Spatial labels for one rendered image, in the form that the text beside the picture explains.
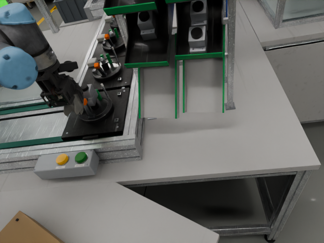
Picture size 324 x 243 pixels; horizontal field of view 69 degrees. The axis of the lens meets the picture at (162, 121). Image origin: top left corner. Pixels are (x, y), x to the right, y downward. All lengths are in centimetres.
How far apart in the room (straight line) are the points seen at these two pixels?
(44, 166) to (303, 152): 87
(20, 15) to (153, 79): 42
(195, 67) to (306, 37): 78
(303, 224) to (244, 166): 95
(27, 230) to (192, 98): 65
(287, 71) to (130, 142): 105
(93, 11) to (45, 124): 115
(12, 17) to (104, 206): 59
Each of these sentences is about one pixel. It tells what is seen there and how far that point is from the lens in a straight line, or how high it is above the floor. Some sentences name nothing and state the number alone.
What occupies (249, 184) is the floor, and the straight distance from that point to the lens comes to 178.
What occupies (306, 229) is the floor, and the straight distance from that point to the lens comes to 173.
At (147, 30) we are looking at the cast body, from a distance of 74.
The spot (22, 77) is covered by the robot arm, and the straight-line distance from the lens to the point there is 52.
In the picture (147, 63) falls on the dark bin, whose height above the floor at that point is 121.
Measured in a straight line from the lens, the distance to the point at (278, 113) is 100.
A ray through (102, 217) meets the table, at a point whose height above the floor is 86.
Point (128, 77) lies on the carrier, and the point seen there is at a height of 97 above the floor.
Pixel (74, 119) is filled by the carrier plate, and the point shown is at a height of 97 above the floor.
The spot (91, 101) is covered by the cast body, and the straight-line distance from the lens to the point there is 90.
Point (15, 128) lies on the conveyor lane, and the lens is 124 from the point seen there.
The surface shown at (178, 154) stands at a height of 86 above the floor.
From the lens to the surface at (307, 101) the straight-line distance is 180.
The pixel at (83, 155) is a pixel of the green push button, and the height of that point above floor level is 97.
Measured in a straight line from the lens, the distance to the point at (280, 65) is 152.
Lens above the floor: 158
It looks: 47 degrees down
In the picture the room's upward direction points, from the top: 17 degrees counter-clockwise
